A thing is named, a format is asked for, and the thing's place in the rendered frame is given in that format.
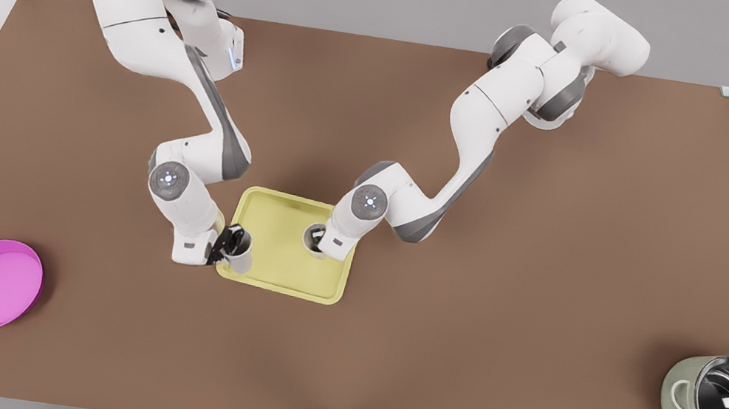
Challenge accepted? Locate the white IKEA cup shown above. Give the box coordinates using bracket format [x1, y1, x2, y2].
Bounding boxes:
[223, 241, 256, 277]
[299, 219, 333, 260]

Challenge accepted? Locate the yellow square tray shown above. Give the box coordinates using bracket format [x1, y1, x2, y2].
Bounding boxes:
[212, 182, 364, 309]

